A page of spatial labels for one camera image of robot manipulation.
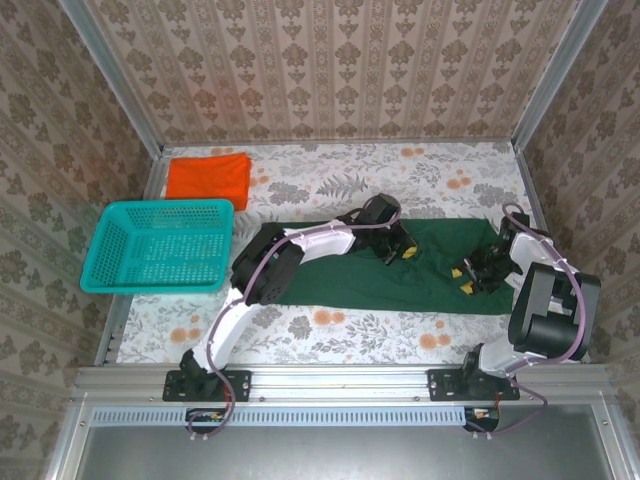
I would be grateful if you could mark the dark green t-shirt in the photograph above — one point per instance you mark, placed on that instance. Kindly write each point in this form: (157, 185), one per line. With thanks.
(350, 280)

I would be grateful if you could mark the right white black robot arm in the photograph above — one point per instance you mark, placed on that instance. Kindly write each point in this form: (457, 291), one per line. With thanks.
(527, 255)

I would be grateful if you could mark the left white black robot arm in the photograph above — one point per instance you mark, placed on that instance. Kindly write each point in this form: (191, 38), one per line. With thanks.
(325, 240)

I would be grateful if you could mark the floral patterned table cover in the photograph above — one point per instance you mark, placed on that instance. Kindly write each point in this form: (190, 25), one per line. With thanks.
(350, 165)

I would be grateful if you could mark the folded orange t-shirt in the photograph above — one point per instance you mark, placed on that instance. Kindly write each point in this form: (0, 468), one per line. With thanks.
(207, 177)

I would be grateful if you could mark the grey metal sheet panel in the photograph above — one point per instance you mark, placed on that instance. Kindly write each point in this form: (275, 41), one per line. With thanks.
(340, 457)

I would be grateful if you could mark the teal plastic basket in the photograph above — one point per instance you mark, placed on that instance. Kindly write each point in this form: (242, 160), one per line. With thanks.
(155, 250)

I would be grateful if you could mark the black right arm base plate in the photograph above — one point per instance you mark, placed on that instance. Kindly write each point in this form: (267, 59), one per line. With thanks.
(442, 385)

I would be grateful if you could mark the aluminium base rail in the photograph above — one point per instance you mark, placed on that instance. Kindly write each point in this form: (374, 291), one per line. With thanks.
(340, 382)

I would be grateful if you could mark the aluminium frame post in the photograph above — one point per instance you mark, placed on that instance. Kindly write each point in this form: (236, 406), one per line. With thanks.
(115, 80)
(555, 75)

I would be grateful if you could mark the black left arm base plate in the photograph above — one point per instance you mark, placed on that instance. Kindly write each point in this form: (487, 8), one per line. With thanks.
(240, 385)

